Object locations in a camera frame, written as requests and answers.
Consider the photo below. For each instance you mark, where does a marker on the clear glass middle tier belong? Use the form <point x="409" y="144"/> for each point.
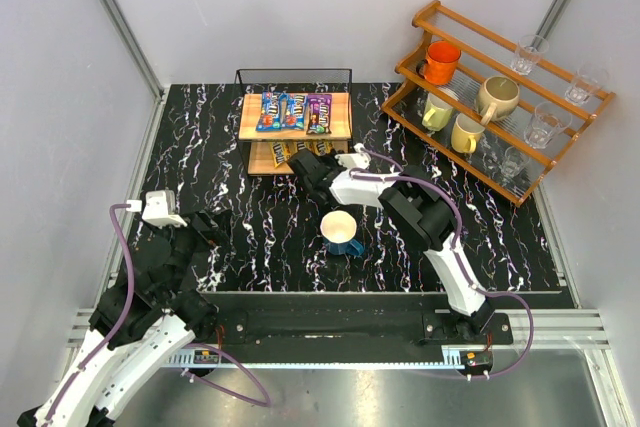
<point x="547" y="122"/>

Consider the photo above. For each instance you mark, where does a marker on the orange mug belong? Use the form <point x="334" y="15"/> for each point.
<point x="440" y="63"/>

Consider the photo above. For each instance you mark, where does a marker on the pale yellow mug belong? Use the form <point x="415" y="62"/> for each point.
<point x="466" y="134"/>

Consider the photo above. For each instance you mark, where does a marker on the two-tier wood wire shelf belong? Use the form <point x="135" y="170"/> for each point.
<point x="250" y="83"/>

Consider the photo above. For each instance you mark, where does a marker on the clear glass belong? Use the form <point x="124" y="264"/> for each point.
<point x="530" y="49"/>
<point x="587" y="81"/>

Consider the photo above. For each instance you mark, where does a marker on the yellow candy bag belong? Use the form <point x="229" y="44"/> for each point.
<point x="322" y="147"/>
<point x="302" y="145"/>
<point x="280" y="152"/>

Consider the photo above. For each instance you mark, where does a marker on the light green mug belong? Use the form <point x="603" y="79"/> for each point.
<point x="437" y="113"/>

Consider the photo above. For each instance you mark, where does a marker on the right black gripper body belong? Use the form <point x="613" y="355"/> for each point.
<point x="310" y="170"/>

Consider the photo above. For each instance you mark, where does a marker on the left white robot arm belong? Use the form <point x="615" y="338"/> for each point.
<point x="139" y="322"/>

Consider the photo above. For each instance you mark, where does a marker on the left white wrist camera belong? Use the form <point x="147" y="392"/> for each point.
<point x="158" y="209"/>

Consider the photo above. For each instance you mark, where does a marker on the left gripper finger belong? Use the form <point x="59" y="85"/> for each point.
<point x="220" y="218"/>
<point x="222" y="232"/>

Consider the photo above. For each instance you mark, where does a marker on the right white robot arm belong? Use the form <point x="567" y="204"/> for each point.
<point x="426" y="218"/>

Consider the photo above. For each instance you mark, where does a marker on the beige round mug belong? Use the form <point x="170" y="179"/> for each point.
<point x="496" y="99"/>

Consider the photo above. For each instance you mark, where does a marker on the yellow candy bag top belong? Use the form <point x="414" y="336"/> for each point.
<point x="280" y="152"/>

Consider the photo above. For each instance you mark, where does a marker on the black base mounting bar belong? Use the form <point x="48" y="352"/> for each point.
<point x="412" y="316"/>

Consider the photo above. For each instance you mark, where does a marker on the clear glass top left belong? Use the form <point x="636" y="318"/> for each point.
<point x="530" y="49"/>

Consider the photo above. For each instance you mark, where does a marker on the clear glass bottom tier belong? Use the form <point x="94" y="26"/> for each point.
<point x="513" y="163"/>

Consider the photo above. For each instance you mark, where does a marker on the clear glass tier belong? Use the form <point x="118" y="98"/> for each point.
<point x="513" y="163"/>
<point x="547" y="122"/>

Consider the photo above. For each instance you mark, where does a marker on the blue mug white inside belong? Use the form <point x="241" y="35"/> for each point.
<point x="338" y="229"/>

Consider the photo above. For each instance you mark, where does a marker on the clear glass top right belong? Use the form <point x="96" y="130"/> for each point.
<point x="587" y="81"/>

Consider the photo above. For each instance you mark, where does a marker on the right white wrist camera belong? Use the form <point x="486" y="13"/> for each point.
<point x="358" y="159"/>

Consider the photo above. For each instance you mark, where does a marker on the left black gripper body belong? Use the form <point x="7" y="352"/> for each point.
<point x="198" y="229"/>

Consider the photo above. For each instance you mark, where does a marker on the wooden cup rack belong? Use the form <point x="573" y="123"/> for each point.
<point x="485" y="54"/>

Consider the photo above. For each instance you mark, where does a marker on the purple candy bag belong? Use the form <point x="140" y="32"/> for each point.
<point x="320" y="106"/>

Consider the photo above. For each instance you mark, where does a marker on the blue candy bag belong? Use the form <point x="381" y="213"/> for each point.
<point x="271" y="113"/>
<point x="295" y="112"/>

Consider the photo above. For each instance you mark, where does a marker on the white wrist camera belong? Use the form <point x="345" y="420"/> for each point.
<point x="358" y="159"/>
<point x="158" y="209"/>

